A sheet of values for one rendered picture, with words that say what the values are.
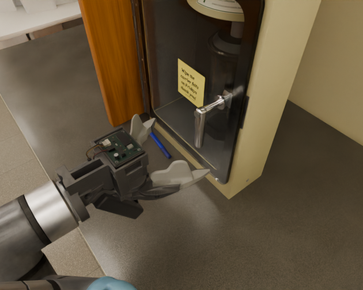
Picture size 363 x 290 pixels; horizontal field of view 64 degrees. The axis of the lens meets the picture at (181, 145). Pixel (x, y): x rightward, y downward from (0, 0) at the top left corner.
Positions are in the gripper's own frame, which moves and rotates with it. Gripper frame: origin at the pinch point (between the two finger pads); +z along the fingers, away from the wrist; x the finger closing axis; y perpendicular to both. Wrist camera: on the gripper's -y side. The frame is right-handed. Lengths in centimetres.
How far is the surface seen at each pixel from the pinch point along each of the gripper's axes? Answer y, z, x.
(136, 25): 9.2, 8.2, 25.4
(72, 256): -114, -30, 54
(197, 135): 0.9, 3.1, -0.7
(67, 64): -20, 3, 70
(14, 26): -22, -2, 116
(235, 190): -17.9, 11.0, -5.6
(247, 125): 3.0, 9.9, -5.6
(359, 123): -17, 52, -12
